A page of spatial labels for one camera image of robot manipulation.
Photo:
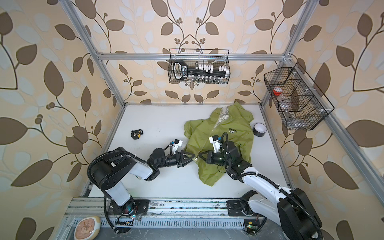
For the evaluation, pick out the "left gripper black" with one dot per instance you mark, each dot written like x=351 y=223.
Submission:
x=179 y=158

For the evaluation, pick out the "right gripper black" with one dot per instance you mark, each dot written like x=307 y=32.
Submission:
x=209 y=159

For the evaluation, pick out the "green jacket with patterned lining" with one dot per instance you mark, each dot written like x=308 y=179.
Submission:
x=232 y=124

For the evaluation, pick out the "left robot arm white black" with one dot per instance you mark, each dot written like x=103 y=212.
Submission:
x=107 y=171

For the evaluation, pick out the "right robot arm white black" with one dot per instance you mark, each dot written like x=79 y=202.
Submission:
x=290 y=209

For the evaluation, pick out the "black yellow tape measure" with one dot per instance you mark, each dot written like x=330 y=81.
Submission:
x=136 y=134

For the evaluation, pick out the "grey tape roll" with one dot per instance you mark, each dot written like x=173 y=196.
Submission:
x=259 y=129

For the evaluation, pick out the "red cap bottle in basket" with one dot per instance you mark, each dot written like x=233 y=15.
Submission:
x=277 y=91

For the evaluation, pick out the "pink white round device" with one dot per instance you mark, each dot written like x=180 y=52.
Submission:
x=88 y=228

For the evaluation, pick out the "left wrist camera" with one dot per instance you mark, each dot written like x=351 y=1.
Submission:
x=175 y=145

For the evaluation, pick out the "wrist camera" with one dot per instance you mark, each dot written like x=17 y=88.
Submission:
x=175 y=145
x=216 y=142

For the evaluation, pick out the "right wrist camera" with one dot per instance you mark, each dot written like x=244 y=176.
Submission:
x=216 y=142

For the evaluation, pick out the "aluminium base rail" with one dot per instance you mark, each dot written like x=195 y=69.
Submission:
x=174 y=213

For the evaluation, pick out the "black socket set rail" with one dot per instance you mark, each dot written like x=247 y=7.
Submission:
x=182 y=71

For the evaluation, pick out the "black wire basket back wall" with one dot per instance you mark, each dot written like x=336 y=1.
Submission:
x=216 y=57

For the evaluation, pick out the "black wire basket wall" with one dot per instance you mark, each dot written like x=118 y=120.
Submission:
x=303 y=104
x=216 y=57

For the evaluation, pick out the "black wire basket right wall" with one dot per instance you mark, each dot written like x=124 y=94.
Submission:
x=303 y=104

